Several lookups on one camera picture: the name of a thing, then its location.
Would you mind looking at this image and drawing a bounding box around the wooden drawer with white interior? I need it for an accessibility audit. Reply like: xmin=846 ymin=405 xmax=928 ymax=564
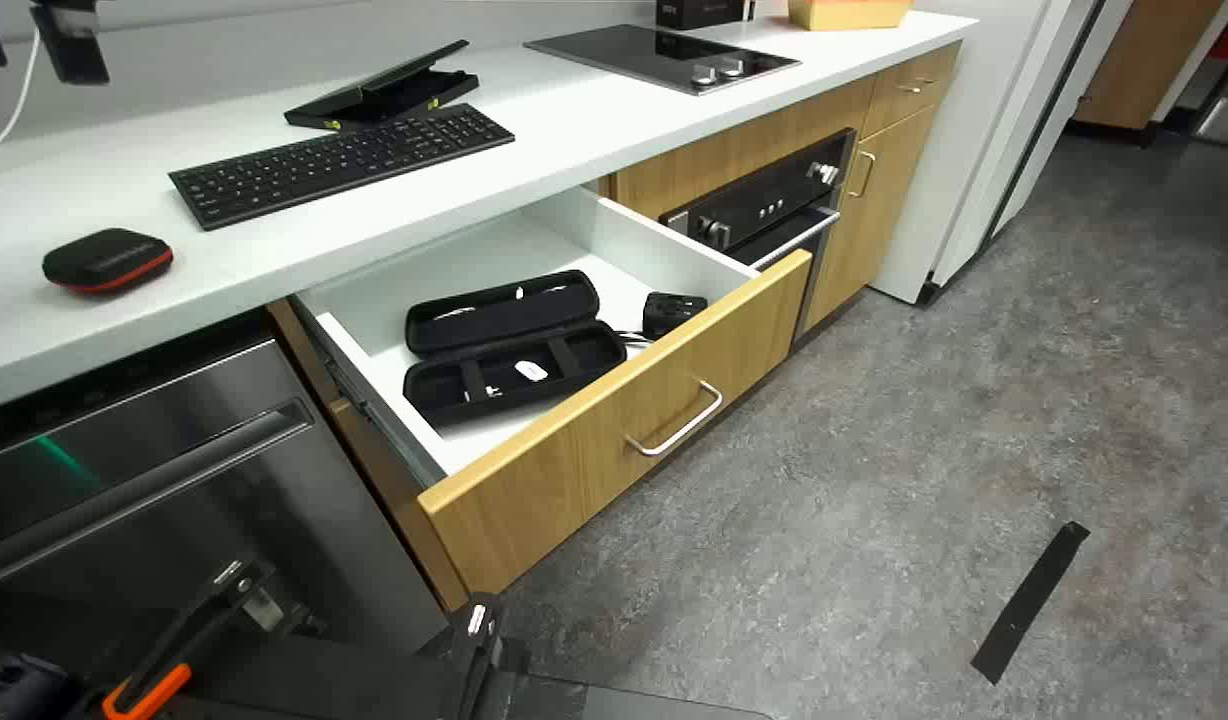
xmin=293 ymin=183 xmax=816 ymax=598

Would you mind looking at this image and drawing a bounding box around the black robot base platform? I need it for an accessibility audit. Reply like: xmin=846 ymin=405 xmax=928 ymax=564
xmin=0 ymin=595 xmax=775 ymax=720

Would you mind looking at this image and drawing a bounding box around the black built-in oven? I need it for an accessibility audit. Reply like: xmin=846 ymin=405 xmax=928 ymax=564
xmin=659 ymin=125 xmax=859 ymax=342

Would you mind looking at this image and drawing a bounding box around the small wooden drawer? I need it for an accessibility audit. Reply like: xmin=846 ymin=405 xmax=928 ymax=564
xmin=843 ymin=40 xmax=965 ymax=144

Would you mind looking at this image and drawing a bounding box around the small black pouch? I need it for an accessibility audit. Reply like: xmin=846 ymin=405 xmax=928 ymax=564
xmin=638 ymin=289 xmax=713 ymax=342

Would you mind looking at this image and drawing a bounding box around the black organizer tray with lid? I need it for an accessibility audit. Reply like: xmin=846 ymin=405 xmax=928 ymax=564
xmin=400 ymin=267 xmax=609 ymax=358

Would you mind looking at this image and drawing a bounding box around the black organizer tray with compartments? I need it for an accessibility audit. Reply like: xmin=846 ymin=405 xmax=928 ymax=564
xmin=400 ymin=315 xmax=632 ymax=433

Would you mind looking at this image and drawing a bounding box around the black induction cooktop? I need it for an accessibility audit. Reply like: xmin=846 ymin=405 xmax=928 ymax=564
xmin=520 ymin=18 xmax=802 ymax=95

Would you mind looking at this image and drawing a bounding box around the wooden cabinet door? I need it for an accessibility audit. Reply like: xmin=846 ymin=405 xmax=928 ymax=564
xmin=801 ymin=95 xmax=960 ymax=341

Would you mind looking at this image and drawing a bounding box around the black computer keyboard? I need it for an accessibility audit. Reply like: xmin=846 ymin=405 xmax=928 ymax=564
xmin=168 ymin=99 xmax=520 ymax=235

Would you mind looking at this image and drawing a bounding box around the black tablet case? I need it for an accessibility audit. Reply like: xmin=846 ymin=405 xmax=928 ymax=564
xmin=279 ymin=34 xmax=485 ymax=133

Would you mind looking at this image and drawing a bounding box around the black box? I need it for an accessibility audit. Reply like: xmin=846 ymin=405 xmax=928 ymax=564
xmin=653 ymin=0 xmax=756 ymax=31

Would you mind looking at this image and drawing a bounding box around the wooden box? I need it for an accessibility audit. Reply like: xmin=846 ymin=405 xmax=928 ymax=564
xmin=782 ymin=0 xmax=914 ymax=34

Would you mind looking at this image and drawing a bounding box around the white refrigerator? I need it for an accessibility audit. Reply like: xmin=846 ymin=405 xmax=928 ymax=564
xmin=866 ymin=0 xmax=1110 ymax=308

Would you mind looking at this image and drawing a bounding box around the stainless steel dishwasher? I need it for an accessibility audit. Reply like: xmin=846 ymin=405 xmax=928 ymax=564
xmin=0 ymin=308 xmax=450 ymax=671

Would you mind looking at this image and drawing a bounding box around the black floor strip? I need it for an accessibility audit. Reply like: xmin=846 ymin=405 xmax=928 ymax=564
xmin=966 ymin=515 xmax=1093 ymax=688

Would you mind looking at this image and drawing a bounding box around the black case with orange zipper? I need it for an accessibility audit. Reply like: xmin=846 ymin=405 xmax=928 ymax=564
xmin=39 ymin=223 xmax=174 ymax=299

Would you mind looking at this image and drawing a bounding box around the wooden background cabinet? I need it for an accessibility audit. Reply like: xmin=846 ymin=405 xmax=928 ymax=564
xmin=1071 ymin=0 xmax=1228 ymax=135

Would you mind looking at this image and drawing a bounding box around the black monitor stand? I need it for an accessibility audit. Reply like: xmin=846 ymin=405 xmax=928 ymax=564
xmin=28 ymin=0 xmax=110 ymax=87

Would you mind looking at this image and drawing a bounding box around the silver bar drawer handle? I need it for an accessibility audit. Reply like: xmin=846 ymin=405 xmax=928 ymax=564
xmin=618 ymin=377 xmax=732 ymax=462

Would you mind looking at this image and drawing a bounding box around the silver cabinet door handle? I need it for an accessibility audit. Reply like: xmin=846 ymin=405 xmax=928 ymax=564
xmin=843 ymin=144 xmax=883 ymax=202

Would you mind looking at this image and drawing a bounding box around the clamp with orange handle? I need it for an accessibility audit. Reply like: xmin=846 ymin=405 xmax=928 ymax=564
xmin=96 ymin=555 xmax=293 ymax=720

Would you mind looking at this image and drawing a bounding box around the white cable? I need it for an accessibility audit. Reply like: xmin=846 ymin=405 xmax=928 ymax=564
xmin=0 ymin=22 xmax=44 ymax=183

